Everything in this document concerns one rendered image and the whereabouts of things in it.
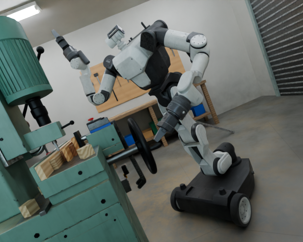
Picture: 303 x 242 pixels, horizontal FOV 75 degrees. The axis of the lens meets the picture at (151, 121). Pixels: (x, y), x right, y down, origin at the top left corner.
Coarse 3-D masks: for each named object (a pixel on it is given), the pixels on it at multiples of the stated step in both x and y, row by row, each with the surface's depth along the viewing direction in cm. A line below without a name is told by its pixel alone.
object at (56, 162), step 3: (57, 156) 79; (60, 156) 82; (51, 159) 75; (54, 159) 74; (57, 159) 77; (60, 159) 80; (51, 162) 74; (54, 162) 74; (57, 162) 76; (60, 162) 79; (63, 162) 83; (51, 165) 74; (54, 165) 74; (57, 165) 74; (60, 165) 77; (54, 168) 74; (57, 168) 74
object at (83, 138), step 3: (75, 132) 91; (78, 132) 97; (75, 135) 91; (78, 135) 93; (84, 135) 96; (78, 138) 92; (81, 138) 95; (84, 138) 95; (78, 141) 92; (81, 141) 94; (78, 144) 92; (81, 144) 92; (84, 144) 98
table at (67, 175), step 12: (120, 144) 91; (96, 156) 69; (60, 168) 74; (72, 168) 67; (84, 168) 68; (96, 168) 69; (48, 180) 66; (60, 180) 67; (72, 180) 67; (48, 192) 66
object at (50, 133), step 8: (40, 128) 82; (48, 128) 82; (56, 128) 83; (24, 136) 81; (32, 136) 81; (40, 136) 82; (48, 136) 83; (56, 136) 83; (32, 144) 81; (40, 144) 82
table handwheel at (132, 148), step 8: (128, 120) 91; (136, 128) 84; (136, 136) 106; (136, 144) 93; (144, 144) 81; (120, 152) 92; (128, 152) 92; (136, 152) 94; (144, 152) 82; (112, 160) 91; (144, 160) 104; (152, 160) 83; (152, 168) 85
